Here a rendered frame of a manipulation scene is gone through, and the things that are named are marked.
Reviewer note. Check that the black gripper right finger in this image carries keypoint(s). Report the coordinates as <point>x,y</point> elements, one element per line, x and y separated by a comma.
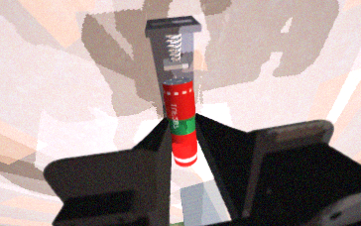
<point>235,157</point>

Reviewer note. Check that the red and green battery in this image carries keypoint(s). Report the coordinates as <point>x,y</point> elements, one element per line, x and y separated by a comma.
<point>180,110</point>

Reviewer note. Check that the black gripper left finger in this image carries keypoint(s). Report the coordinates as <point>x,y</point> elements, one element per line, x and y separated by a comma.
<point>146,167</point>

